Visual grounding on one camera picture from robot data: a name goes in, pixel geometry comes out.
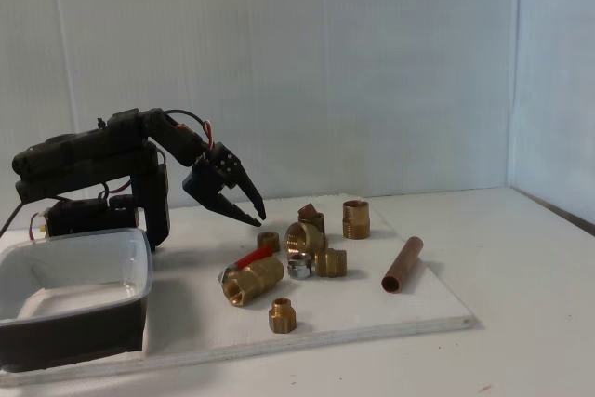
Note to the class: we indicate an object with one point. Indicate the clear plastic box dark base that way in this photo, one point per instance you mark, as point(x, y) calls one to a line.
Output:
point(70, 336)

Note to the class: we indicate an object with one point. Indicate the short brass bushing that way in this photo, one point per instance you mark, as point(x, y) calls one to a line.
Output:
point(268, 242)

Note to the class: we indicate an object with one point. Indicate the large brass reducer fitting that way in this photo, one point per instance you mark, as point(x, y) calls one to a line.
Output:
point(304, 239)

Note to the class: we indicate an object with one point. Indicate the silver steel hex nut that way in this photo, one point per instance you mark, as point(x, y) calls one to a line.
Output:
point(301, 269)

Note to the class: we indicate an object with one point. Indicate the tall brass coupling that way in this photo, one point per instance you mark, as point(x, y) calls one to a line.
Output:
point(356, 222)

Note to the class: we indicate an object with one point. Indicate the brass threaded nipple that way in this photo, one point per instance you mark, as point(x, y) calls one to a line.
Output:
point(331, 263)

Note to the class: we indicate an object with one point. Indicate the small brass hex reducer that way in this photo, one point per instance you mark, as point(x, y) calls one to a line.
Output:
point(282, 318)

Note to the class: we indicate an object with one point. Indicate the white board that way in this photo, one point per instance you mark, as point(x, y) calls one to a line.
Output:
point(348, 304)

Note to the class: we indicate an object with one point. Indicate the copper pipe piece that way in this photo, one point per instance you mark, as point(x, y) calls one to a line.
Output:
point(402, 264)

